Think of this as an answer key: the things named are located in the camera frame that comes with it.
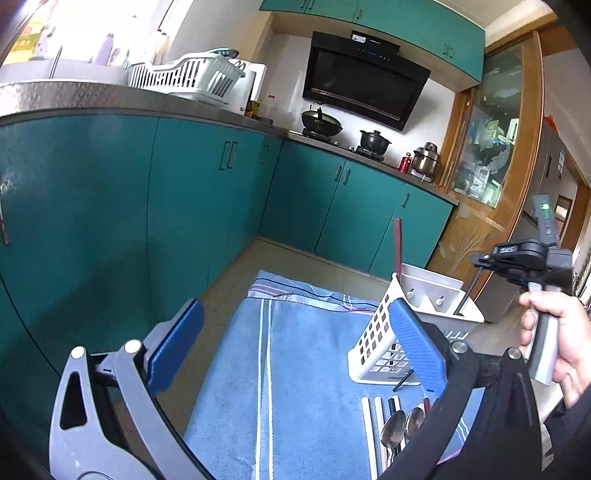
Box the white plastic utensil holder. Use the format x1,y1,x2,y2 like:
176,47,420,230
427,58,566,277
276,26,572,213
347,263,485,386

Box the white countertop appliance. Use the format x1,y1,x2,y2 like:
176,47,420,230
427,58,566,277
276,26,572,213
231,61,267,116

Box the white chopstick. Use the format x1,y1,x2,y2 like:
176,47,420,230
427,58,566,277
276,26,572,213
361,397,380,480
373,397,391,462

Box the blue striped cloth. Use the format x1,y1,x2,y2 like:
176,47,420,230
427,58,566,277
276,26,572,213
185,270,476,480

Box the person's right forearm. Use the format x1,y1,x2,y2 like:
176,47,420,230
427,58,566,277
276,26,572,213
542,392,591,480

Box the black range hood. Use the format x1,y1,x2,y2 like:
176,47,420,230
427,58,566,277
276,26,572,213
302,30,431,132

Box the person's right hand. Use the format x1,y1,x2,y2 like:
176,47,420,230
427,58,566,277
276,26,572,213
518,290,591,409

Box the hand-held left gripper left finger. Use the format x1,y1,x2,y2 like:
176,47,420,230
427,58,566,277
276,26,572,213
48,298,215,480

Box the purple bottle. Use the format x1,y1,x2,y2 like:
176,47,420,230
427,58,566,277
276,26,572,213
92,32,116,65

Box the wooden framed glass door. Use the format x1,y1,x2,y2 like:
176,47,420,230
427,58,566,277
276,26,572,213
427,30,546,296

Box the yellow box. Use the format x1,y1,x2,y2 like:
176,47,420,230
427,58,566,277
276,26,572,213
9,23,43,61

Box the white bottle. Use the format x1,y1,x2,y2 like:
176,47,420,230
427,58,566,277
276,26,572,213
154,29,170,65

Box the teal base cabinets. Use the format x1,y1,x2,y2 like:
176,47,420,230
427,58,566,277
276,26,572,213
0,113,458,444

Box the gas stove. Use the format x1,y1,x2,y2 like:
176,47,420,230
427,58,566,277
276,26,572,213
288,129,386,162

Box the stainless steel pot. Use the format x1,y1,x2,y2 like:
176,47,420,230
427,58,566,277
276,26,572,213
412,142,440,178

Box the silver refrigerator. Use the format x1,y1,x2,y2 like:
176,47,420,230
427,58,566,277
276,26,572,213
522,115,570,241

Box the black lidded pot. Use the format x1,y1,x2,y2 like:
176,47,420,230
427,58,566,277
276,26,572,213
359,130,392,158

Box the black wok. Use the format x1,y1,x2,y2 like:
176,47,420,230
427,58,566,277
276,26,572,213
301,105,345,137

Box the teal upper cabinets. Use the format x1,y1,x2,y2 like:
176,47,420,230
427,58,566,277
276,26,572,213
259,0,486,80

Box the white dish rack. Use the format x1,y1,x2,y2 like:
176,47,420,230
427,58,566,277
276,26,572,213
127,52,247,99

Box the metal spoon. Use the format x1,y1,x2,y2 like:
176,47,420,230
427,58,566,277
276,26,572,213
405,406,426,445
379,410,407,464

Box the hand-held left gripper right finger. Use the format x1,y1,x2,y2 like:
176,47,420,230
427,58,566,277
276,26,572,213
379,299,550,480

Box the grey kitchen countertop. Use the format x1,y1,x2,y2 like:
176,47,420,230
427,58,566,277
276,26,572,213
0,78,460,206

